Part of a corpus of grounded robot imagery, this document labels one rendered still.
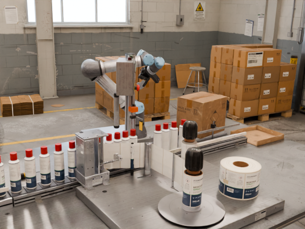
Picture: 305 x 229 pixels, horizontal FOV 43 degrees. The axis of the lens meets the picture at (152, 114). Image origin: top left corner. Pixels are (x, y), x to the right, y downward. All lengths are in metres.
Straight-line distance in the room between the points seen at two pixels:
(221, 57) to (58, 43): 3.12
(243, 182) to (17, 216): 1.07
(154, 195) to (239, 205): 0.41
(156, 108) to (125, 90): 3.79
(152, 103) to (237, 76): 1.35
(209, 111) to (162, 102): 3.17
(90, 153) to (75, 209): 0.28
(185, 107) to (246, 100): 3.21
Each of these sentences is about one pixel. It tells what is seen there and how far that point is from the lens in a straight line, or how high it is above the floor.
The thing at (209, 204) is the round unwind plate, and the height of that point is 0.89.
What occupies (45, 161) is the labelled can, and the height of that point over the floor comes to 1.02.
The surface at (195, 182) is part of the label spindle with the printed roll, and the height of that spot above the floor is 1.04.
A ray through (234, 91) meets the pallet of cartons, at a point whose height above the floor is 0.52.
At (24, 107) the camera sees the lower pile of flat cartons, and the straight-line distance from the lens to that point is 6.48.
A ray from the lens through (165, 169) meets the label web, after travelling 2.02.
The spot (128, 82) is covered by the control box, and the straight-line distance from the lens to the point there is 2.13.
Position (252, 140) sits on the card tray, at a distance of 2.93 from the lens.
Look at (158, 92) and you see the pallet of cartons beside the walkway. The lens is 5.86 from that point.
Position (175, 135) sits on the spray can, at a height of 1.00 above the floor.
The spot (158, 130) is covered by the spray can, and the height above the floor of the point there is 1.06.
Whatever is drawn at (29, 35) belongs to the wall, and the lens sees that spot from 7.43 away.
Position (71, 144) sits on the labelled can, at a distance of 2.04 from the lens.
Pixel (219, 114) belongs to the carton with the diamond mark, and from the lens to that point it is 2.93.
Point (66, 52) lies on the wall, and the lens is 7.60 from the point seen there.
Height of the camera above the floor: 1.79
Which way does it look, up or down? 16 degrees down
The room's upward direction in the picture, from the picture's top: 1 degrees clockwise
